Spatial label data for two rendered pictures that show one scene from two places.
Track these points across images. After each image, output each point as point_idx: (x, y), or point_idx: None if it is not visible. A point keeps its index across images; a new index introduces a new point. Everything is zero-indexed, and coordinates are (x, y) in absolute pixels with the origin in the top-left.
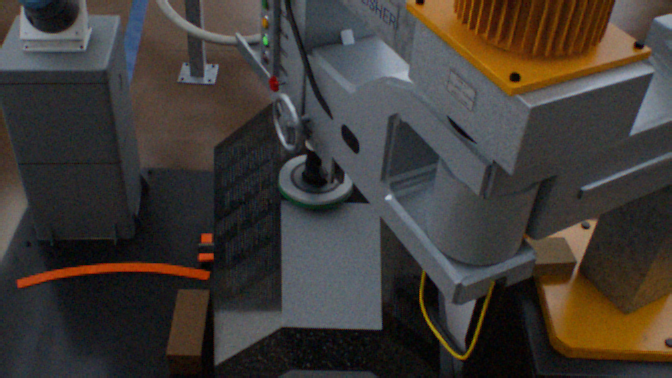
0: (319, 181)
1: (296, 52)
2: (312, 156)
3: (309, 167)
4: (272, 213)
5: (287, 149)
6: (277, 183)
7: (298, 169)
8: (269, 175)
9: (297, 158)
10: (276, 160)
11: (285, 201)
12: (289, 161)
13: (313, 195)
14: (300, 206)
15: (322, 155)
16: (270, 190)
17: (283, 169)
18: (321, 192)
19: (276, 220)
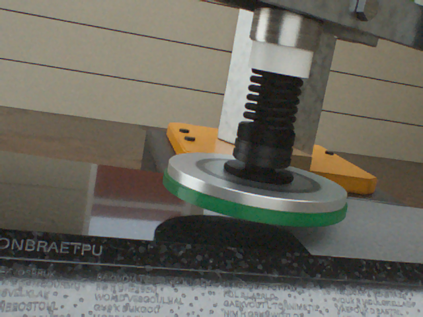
0: (279, 169)
1: None
2: (298, 99)
3: (293, 134)
4: (340, 286)
5: None
6: (232, 262)
7: (244, 182)
8: (170, 290)
9: (199, 177)
10: (121, 256)
11: (310, 249)
12: (217, 184)
13: (323, 183)
14: (312, 237)
15: (405, 27)
16: (243, 289)
17: (256, 193)
18: (307, 177)
19: (371, 275)
